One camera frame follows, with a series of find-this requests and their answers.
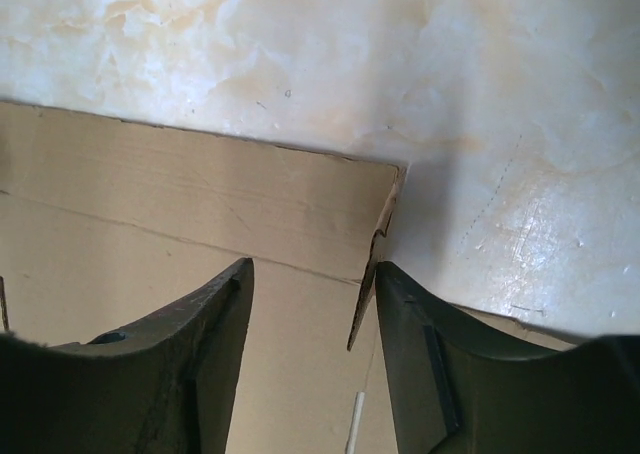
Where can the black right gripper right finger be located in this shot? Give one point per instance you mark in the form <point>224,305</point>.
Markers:
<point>458,385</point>

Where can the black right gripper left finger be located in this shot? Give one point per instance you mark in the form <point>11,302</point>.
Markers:
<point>165,383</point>

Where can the brown cardboard box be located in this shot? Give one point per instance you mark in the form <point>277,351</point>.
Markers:
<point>105,221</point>

